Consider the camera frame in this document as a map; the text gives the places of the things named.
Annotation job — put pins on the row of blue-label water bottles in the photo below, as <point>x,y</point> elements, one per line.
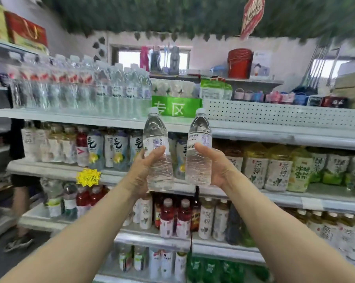
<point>124,88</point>

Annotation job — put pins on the row of mixed juice bottles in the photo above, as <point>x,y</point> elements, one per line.
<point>74,200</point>

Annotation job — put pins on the yellow starburst price tag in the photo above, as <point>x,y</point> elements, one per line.
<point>88,177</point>

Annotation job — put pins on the person's right hand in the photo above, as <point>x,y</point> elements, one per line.
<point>221,170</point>

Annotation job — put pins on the red hanging sign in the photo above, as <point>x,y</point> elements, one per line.
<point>252,15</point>

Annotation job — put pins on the row of small pastel cups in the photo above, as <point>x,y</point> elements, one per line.
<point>271,97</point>

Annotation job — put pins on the white metal shelf unit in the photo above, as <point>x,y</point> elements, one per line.
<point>283,126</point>

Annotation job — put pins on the white printed box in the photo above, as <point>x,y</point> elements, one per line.
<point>260,64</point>

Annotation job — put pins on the green shelf sign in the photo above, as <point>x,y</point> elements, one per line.
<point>176,106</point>

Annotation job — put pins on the green artificial leaf garland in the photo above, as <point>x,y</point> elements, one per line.
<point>195,14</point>

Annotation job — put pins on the stack of red buckets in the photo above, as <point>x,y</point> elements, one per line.
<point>239,63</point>

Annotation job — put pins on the stack of cardboard boxes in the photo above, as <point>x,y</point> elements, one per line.
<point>350,88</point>

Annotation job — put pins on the row of green tea bottles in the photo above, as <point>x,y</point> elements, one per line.
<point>295,167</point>

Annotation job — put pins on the clear water bottle blue label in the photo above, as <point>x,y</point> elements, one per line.
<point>198,144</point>

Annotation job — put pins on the person's right forearm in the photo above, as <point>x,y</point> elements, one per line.
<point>283,238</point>

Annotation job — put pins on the row of red-label water bottles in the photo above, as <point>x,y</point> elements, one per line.
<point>47,82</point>

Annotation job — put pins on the row of small white bottles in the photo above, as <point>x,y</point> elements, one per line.
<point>153,262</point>

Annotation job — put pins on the dark spray bottle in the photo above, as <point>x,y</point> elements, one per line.
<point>155,59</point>

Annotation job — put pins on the person's right thumb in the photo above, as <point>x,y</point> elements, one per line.
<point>205,151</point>

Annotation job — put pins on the row of green soda bottles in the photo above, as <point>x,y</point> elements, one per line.
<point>221,269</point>

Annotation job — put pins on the clear water bottle white label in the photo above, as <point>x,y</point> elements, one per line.
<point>157,135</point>

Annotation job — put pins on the pack of white tissue packets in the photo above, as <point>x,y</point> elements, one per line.
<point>173,88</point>

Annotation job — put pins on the red drink bottle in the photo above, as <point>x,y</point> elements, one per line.
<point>184,218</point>
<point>167,218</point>

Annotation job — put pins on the pink bottle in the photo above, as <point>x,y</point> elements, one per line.
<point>144,58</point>

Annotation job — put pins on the green and white packets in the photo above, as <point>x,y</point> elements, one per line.
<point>214,88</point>

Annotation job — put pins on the row of pale flavoured drink bottles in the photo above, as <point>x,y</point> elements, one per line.
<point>86,147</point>

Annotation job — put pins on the red gift box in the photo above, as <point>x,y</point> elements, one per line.
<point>25,30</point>

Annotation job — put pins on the person's left thumb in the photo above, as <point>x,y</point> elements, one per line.
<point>154,154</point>

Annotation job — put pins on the row of amber tea bottles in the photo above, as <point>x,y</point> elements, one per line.
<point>336,232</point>

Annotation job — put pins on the row of white-label tea bottles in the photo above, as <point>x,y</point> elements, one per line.
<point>212,221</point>

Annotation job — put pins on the grey bottle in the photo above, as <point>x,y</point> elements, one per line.
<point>174,60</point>

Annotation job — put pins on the person's left hand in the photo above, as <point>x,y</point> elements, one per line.
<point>137,176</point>

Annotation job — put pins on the person's left forearm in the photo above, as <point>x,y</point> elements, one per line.
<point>77,238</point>

